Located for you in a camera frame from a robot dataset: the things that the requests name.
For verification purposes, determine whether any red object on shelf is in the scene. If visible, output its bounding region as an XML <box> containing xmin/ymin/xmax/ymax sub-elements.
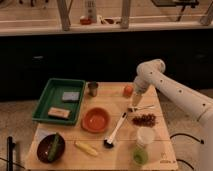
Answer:
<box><xmin>80</xmin><ymin>18</ymin><xmax>92</xmax><ymax>25</ymax></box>

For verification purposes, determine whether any black stand left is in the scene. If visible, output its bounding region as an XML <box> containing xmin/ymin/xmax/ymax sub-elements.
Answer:
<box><xmin>6</xmin><ymin>136</ymin><xmax>16</xmax><ymax>171</ymax></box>

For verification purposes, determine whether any green cucumber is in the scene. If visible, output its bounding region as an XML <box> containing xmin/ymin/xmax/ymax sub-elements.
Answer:
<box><xmin>48</xmin><ymin>133</ymin><xmax>60</xmax><ymax>162</ymax></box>

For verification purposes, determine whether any dark brown bowl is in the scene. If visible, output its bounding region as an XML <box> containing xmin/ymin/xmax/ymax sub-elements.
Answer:
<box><xmin>37</xmin><ymin>133</ymin><xmax>65</xmax><ymax>163</ymax></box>

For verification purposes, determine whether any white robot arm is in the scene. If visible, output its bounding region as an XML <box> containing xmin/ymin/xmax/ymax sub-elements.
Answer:
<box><xmin>132</xmin><ymin>59</ymin><xmax>213</xmax><ymax>171</ymax></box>

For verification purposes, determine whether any red bowl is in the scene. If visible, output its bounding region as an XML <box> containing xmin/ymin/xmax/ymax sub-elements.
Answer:
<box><xmin>81</xmin><ymin>107</ymin><xmax>110</xmax><ymax>133</ymax></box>

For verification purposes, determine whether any brown wooden block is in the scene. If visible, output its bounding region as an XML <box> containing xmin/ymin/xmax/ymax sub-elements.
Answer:
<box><xmin>48</xmin><ymin>107</ymin><xmax>70</xmax><ymax>119</ymax></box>

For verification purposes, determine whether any clear plastic cup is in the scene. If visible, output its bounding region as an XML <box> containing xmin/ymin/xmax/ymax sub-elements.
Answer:
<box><xmin>137</xmin><ymin>127</ymin><xmax>155</xmax><ymax>146</ymax></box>

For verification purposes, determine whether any metal cup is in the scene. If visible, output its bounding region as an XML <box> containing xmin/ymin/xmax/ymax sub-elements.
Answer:
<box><xmin>88</xmin><ymin>82</ymin><xmax>98</xmax><ymax>97</ymax></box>

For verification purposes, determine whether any red apple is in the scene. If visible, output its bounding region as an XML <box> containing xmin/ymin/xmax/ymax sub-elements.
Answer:
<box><xmin>123</xmin><ymin>85</ymin><xmax>133</xmax><ymax>97</ymax></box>

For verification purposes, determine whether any white handled black brush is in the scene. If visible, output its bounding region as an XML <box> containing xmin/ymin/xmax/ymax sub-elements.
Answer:
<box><xmin>103</xmin><ymin>113</ymin><xmax>127</xmax><ymax>149</ymax></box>

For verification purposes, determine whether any metal fork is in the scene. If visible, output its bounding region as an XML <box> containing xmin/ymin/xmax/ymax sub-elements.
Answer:
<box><xmin>127</xmin><ymin>105</ymin><xmax>155</xmax><ymax>112</ymax></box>

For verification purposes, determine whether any green clear glass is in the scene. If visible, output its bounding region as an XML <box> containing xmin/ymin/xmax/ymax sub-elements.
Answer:
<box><xmin>132</xmin><ymin>146</ymin><xmax>148</xmax><ymax>165</ymax></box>

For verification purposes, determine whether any black cable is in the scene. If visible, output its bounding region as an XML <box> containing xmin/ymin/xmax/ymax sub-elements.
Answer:
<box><xmin>169</xmin><ymin>132</ymin><xmax>205</xmax><ymax>171</ymax></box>

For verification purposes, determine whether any grey sponge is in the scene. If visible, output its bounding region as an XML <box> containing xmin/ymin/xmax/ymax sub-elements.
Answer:
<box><xmin>62</xmin><ymin>92</ymin><xmax>80</xmax><ymax>102</ymax></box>

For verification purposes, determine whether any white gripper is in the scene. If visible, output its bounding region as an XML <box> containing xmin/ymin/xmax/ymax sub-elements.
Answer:
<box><xmin>132</xmin><ymin>76</ymin><xmax>150</xmax><ymax>107</ymax></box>

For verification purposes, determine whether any green plastic tray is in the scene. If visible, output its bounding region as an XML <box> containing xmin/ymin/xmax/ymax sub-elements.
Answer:
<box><xmin>32</xmin><ymin>78</ymin><xmax>86</xmax><ymax>125</ymax></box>

